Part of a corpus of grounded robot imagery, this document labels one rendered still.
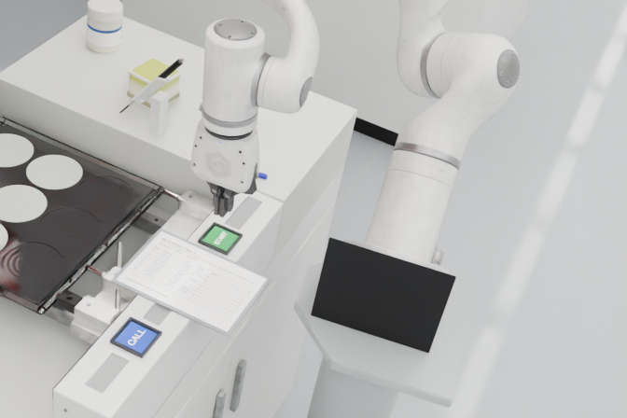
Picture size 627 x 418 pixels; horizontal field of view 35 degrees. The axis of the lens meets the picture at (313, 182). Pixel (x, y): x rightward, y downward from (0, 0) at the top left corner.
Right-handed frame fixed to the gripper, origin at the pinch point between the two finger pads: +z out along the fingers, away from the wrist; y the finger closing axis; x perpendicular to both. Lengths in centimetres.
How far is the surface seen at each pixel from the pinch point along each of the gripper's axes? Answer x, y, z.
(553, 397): 94, 63, 110
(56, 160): 8.9, -39.0, 13.3
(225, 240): 1.2, 0.3, 9.0
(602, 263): 160, 64, 111
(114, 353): -28.8, -1.9, 9.1
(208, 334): -9.2, 3.4, 20.5
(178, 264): -8.0, -3.3, 8.8
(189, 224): 9.7, -11.0, 16.9
